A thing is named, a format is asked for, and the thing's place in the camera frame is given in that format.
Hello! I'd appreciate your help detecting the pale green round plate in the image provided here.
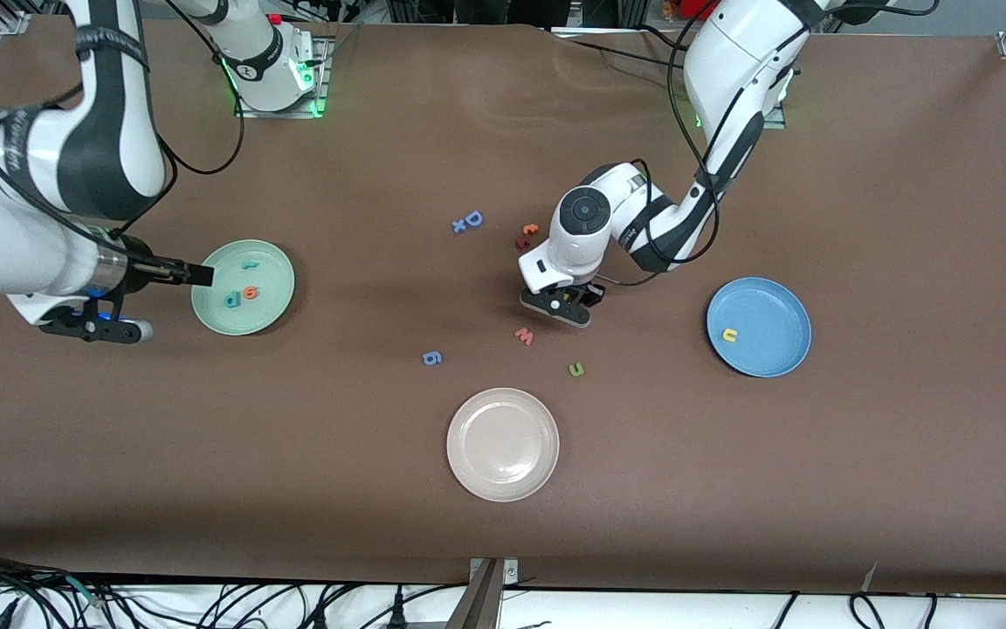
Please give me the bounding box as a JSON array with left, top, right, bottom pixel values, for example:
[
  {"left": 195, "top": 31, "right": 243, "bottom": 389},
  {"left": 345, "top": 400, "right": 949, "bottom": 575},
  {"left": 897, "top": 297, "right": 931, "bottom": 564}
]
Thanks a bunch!
[{"left": 190, "top": 239, "right": 296, "bottom": 337}]

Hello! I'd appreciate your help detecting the beige round plate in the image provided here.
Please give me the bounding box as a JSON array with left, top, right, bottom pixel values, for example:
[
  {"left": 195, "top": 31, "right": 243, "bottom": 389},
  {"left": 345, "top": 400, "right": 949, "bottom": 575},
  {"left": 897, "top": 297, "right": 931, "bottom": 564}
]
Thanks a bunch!
[{"left": 446, "top": 387, "right": 561, "bottom": 503}]

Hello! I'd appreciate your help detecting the blue round plate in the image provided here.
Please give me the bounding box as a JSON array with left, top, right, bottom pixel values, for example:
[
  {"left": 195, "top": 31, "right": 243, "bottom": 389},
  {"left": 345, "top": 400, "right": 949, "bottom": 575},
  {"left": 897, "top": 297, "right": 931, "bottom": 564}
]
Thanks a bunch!
[{"left": 706, "top": 277, "right": 813, "bottom": 378}]

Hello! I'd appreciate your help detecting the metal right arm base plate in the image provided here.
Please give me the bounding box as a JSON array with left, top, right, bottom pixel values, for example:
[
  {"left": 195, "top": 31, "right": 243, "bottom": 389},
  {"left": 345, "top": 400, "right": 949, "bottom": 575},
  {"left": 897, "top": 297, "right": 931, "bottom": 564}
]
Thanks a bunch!
[{"left": 234, "top": 35, "right": 331, "bottom": 119}]

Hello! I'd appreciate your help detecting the black cable on table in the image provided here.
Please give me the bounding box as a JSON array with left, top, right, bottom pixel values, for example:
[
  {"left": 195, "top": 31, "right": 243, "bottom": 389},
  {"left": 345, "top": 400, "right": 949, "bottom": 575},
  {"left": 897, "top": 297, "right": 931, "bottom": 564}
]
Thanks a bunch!
[{"left": 568, "top": 24, "right": 696, "bottom": 75}]

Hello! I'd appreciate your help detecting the metal table edge bracket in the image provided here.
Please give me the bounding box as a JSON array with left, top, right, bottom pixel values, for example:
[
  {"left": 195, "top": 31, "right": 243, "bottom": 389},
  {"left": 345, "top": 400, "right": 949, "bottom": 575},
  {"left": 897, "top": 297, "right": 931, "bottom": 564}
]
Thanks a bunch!
[{"left": 446, "top": 557, "right": 521, "bottom": 629}]

